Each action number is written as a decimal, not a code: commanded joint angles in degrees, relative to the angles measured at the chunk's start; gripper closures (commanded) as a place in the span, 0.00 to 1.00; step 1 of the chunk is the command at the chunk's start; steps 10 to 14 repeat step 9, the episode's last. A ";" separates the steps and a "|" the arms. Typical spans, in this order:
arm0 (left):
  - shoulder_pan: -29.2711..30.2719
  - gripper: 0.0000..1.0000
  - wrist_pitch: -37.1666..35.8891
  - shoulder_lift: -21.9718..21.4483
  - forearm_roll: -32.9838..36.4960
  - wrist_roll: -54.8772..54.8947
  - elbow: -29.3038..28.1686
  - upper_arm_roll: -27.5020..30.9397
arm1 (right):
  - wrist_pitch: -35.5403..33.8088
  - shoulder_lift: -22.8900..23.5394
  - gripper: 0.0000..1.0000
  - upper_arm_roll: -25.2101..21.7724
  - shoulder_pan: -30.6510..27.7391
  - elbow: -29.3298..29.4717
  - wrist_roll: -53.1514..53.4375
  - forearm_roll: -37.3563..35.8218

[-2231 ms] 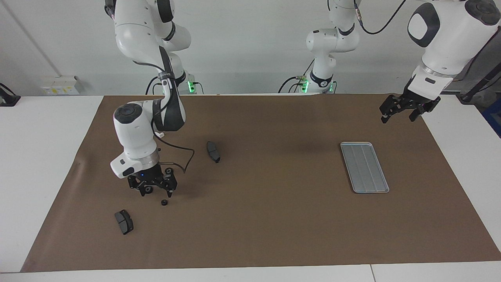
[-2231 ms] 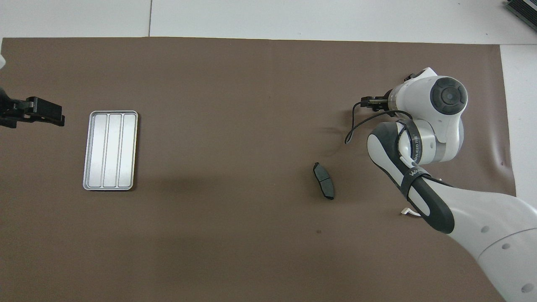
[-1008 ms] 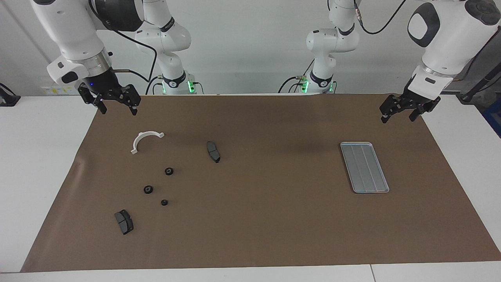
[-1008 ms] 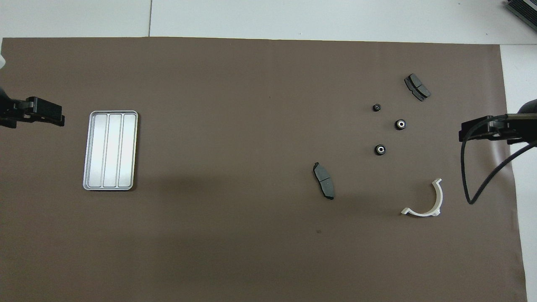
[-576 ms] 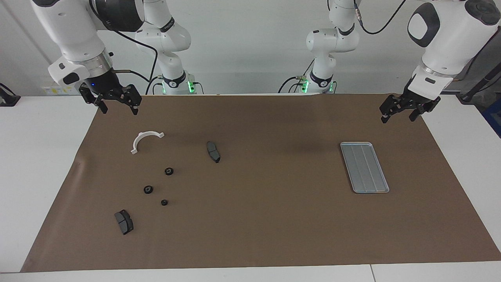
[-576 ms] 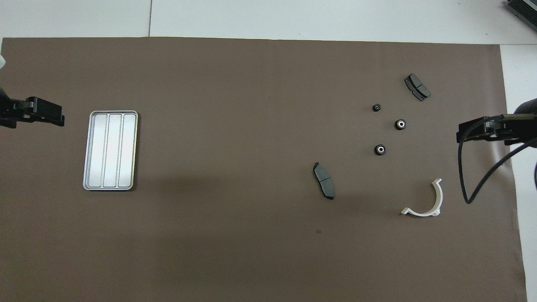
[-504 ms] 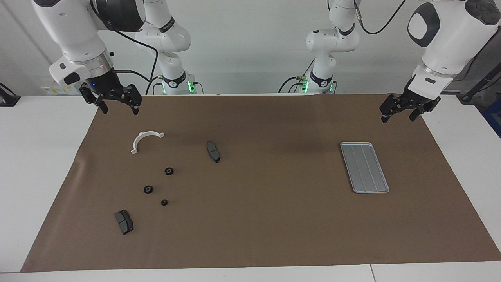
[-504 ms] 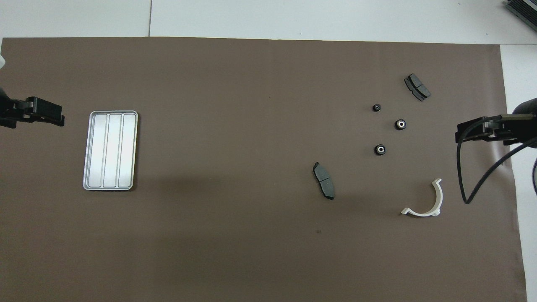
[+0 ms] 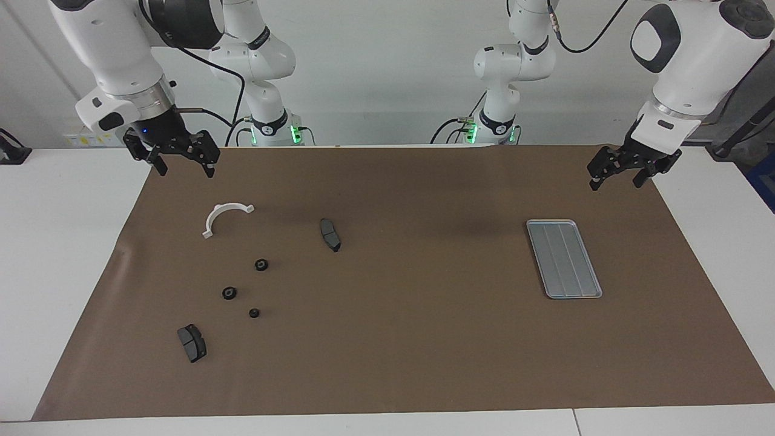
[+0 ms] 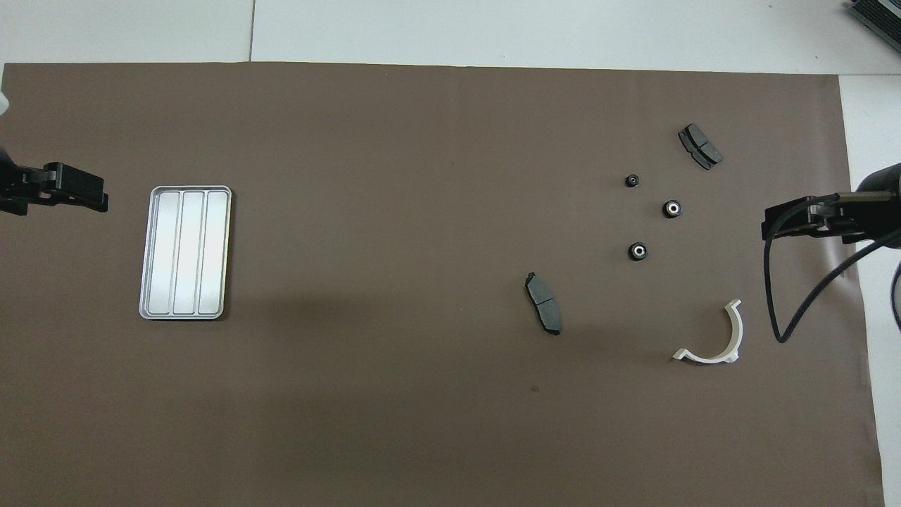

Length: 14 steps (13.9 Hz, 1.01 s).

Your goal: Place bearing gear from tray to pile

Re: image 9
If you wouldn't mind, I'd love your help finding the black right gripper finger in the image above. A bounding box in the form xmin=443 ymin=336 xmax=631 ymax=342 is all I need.
xmin=179 ymin=129 xmax=220 ymax=178
xmin=123 ymin=131 xmax=169 ymax=176

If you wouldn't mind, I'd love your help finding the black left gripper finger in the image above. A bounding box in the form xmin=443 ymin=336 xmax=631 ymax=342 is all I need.
xmin=586 ymin=145 xmax=634 ymax=192
xmin=632 ymin=151 xmax=682 ymax=189

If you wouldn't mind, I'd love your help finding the silver metal tray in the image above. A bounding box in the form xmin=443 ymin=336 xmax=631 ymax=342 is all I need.
xmin=526 ymin=219 xmax=604 ymax=300

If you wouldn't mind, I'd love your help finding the black stand pole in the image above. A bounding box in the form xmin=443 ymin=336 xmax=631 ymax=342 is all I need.
xmin=707 ymin=97 xmax=775 ymax=161

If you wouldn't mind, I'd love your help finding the blue crate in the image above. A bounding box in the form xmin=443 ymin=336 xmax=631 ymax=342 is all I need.
xmin=745 ymin=151 xmax=775 ymax=213

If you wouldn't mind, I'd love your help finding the black clamp object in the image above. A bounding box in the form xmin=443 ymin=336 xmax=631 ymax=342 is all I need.
xmin=0 ymin=128 xmax=32 ymax=165

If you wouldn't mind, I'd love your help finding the dark grey brake pad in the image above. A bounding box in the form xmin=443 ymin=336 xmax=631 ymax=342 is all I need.
xmin=177 ymin=324 xmax=208 ymax=364
xmin=319 ymin=218 xmax=341 ymax=253

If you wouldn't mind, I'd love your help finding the brown paper table mat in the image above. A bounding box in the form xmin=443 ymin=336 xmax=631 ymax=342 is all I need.
xmin=31 ymin=144 xmax=775 ymax=421

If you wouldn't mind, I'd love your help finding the black base cable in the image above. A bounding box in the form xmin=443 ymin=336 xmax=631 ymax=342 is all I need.
xmin=430 ymin=91 xmax=488 ymax=145
xmin=225 ymin=117 xmax=252 ymax=147

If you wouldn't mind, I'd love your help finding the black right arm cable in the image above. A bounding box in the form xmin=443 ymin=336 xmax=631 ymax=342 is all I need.
xmin=138 ymin=0 xmax=246 ymax=129

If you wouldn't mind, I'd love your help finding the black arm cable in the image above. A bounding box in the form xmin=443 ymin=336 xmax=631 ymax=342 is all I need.
xmin=545 ymin=0 xmax=775 ymax=125
xmin=138 ymin=0 xmax=246 ymax=129

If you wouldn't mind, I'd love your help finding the white curved plastic bracket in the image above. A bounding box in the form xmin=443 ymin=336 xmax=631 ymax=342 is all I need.
xmin=202 ymin=203 xmax=256 ymax=239

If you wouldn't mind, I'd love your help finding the white wall socket box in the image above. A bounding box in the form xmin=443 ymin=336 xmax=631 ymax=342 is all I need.
xmin=64 ymin=118 xmax=131 ymax=148

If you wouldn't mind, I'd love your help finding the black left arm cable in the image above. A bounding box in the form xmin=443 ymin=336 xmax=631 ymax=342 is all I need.
xmin=545 ymin=0 xmax=775 ymax=125

